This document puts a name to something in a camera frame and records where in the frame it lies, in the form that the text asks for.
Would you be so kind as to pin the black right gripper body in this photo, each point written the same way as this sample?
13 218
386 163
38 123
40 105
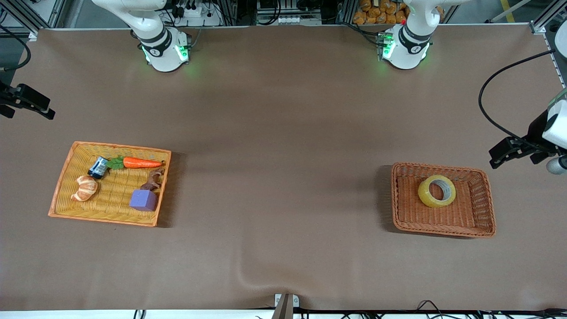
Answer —
8 98

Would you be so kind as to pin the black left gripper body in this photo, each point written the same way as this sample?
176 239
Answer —
536 133

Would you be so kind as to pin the yellow tape roll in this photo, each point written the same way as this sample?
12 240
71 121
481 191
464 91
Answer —
425 197

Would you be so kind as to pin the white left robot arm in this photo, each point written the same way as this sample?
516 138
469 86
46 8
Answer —
409 46

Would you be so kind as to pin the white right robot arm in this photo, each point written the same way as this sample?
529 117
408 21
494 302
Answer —
161 51

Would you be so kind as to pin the small blue can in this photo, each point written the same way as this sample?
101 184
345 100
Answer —
98 168

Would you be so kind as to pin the toy croissant bread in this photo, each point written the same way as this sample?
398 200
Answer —
85 188

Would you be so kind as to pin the brown wicker basket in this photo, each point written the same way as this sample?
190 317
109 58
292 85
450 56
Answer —
443 221

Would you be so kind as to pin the orange-rimmed yellow wicker tray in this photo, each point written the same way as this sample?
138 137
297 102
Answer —
79 208

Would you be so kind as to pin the orange toy carrot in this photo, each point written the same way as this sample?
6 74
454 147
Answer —
139 163

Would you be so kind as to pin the brown pretzel toy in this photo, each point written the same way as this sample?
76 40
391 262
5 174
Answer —
153 179

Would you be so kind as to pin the purple cube block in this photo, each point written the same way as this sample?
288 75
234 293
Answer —
144 200

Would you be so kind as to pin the bag of orange snacks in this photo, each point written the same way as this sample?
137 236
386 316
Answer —
381 12

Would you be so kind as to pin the white power strip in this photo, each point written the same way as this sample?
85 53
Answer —
297 20

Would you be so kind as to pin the aluminium frame profile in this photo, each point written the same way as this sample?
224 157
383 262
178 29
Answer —
547 20
26 17

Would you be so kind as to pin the metal table bracket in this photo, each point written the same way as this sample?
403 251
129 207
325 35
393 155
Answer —
286 303

